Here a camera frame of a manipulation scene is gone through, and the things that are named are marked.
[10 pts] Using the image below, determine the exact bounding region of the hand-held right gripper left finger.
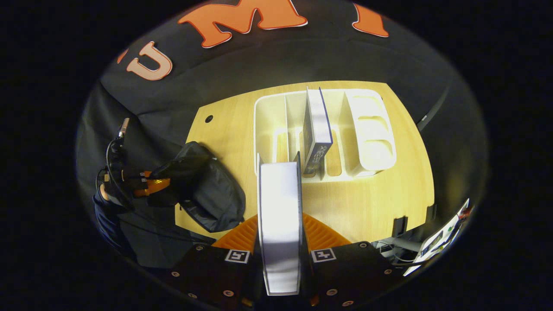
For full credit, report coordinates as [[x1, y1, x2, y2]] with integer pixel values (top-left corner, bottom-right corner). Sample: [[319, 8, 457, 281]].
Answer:
[[166, 214, 265, 310]]

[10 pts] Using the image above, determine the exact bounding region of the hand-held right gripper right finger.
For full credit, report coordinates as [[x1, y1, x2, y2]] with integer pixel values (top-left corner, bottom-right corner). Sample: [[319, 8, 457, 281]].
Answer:
[[302, 213, 404, 310]]

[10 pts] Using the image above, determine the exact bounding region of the black schoolbag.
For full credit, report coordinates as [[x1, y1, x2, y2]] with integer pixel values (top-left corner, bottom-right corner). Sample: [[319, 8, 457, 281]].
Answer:
[[149, 141, 246, 234]]

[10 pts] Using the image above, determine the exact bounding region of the white spine book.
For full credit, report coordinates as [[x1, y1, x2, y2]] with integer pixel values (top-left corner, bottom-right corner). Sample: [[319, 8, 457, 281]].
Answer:
[[257, 151, 304, 297]]

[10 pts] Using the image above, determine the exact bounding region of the white bookshelf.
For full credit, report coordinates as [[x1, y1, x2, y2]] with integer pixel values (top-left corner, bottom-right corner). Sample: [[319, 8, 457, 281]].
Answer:
[[254, 89, 397, 183]]

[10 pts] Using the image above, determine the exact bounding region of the blue cover book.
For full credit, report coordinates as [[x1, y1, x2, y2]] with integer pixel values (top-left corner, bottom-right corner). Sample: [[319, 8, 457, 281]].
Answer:
[[302, 86, 334, 176]]

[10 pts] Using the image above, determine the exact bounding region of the white electronic device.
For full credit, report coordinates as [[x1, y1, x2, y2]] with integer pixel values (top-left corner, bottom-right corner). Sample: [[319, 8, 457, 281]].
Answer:
[[404, 198, 472, 277]]

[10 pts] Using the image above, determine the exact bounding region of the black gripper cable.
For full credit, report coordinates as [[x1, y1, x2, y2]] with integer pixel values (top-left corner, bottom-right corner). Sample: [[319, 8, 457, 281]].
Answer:
[[96, 138, 203, 242]]

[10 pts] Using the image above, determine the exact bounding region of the black table bracket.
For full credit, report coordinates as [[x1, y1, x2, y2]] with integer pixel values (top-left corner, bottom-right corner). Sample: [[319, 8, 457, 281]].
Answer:
[[392, 215, 409, 238]]

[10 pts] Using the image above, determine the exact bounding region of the black hanging cable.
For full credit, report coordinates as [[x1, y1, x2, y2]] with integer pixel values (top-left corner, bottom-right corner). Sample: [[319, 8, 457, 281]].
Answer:
[[416, 82, 452, 132]]

